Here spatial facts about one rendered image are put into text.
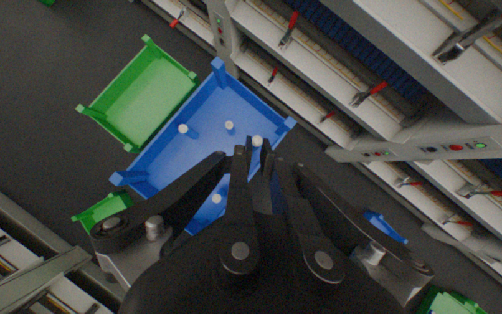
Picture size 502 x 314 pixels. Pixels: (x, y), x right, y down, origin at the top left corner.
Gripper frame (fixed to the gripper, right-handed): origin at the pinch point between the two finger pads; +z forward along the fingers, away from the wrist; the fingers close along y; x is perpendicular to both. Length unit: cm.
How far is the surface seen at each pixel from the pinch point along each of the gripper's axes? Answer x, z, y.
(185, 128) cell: -1.0, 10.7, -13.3
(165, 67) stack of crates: 12, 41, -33
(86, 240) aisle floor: -68, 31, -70
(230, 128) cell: 0.3, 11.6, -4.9
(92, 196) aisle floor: -49, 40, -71
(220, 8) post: 29, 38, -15
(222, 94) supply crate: 6.2, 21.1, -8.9
